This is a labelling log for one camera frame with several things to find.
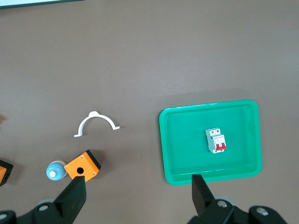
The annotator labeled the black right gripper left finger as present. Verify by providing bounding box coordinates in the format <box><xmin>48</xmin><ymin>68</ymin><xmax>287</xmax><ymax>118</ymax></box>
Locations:
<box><xmin>0</xmin><ymin>176</ymin><xmax>87</xmax><ymax>224</ymax></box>

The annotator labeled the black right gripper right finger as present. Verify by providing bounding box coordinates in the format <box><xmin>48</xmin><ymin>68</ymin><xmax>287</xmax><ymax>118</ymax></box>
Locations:
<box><xmin>186</xmin><ymin>174</ymin><xmax>288</xmax><ymax>224</ymax></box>

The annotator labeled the white red circuit breaker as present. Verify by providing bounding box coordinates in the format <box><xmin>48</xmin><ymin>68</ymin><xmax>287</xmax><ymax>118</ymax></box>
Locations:
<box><xmin>205</xmin><ymin>127</ymin><xmax>228</xmax><ymax>154</ymax></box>

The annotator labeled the blue grey dome button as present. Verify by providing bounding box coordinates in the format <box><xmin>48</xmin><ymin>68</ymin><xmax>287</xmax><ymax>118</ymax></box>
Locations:
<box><xmin>46</xmin><ymin>160</ymin><xmax>66</xmax><ymax>181</ymax></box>

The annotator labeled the left orange box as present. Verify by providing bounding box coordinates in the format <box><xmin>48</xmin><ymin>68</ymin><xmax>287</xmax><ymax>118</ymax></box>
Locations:
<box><xmin>64</xmin><ymin>149</ymin><xmax>102</xmax><ymax>183</ymax></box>

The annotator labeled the green plastic tray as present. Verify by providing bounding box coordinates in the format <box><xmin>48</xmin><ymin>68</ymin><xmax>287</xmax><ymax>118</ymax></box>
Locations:
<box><xmin>158</xmin><ymin>99</ymin><xmax>263</xmax><ymax>187</ymax></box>

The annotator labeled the small white pipe clamp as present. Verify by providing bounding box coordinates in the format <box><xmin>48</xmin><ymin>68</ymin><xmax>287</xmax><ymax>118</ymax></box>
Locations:
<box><xmin>73</xmin><ymin>111</ymin><xmax>121</xmax><ymax>138</ymax></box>

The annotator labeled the white table edge rail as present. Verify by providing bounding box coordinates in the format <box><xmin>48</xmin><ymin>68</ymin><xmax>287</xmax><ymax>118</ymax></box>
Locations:
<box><xmin>0</xmin><ymin>0</ymin><xmax>85</xmax><ymax>9</ymax></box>

